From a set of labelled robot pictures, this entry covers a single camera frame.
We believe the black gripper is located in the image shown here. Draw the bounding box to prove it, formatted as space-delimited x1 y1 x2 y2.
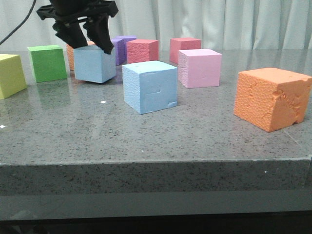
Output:
37 0 118 54

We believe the notched light blue foam cube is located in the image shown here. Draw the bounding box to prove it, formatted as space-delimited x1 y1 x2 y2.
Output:
122 60 177 114

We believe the small orange foam cube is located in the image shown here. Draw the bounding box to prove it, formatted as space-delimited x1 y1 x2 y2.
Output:
66 40 96 71

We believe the rear purple foam cube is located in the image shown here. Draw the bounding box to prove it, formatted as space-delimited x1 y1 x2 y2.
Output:
116 35 137 41

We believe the purple foam cube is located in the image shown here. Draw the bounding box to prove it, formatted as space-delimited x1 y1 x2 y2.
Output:
116 35 137 41
111 38 126 65

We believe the front purple foam cube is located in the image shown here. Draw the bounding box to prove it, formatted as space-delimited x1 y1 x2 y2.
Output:
111 38 126 65

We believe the green foam cube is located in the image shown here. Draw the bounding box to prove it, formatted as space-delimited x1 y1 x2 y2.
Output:
27 45 67 83

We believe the textured red foam cube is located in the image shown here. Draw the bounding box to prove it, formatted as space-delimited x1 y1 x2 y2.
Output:
126 39 159 64

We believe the yellow foam cube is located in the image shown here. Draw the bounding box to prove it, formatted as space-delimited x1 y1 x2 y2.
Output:
0 54 27 99

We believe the smooth red foam cube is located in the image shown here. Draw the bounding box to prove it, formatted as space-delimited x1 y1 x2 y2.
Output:
169 38 201 64

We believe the pink foam cube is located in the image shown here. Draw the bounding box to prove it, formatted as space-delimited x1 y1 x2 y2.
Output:
178 49 222 89

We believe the grey-white curtain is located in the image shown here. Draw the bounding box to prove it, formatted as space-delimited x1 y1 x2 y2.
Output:
0 0 312 51

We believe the large chipped orange foam cube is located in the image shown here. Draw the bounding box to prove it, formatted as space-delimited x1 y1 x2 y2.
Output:
234 68 312 132

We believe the black cable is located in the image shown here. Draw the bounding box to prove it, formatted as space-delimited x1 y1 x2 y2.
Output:
0 0 38 45

